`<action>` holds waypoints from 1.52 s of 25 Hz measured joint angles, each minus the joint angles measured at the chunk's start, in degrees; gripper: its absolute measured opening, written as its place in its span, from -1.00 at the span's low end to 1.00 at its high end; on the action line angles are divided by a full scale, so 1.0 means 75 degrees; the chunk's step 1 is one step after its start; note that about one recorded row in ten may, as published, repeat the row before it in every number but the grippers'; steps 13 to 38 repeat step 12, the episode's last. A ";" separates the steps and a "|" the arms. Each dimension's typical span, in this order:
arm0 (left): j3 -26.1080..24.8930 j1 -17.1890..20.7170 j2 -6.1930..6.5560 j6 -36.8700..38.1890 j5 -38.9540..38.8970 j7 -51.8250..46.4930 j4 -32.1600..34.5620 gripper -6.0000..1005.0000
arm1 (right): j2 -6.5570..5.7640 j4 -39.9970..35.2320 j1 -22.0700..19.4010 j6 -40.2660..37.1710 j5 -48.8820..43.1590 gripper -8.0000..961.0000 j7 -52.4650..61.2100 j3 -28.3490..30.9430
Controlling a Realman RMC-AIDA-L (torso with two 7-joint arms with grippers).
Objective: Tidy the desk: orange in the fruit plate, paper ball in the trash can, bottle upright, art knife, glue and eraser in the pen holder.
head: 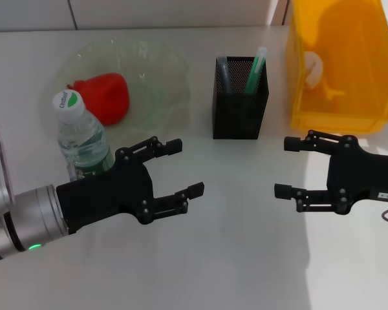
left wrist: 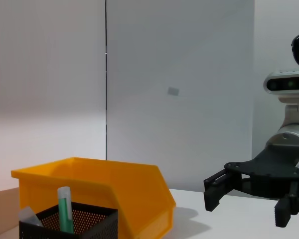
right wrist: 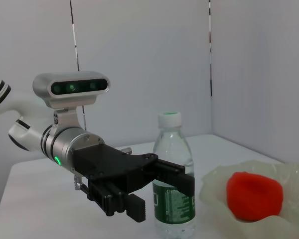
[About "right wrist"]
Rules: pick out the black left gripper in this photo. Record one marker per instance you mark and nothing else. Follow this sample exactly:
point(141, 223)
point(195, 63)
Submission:
point(107, 161)

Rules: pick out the clear green-label water bottle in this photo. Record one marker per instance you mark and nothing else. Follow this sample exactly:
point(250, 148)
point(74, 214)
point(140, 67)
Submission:
point(173, 147)

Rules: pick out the red orange fruit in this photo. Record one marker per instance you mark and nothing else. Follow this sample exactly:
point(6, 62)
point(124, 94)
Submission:
point(254, 196)

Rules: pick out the green glass fruit plate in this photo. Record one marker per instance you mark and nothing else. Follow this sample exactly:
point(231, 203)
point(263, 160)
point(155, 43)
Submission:
point(214, 184)

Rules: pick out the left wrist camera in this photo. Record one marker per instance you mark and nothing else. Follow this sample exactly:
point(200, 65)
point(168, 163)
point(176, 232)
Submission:
point(72, 87)

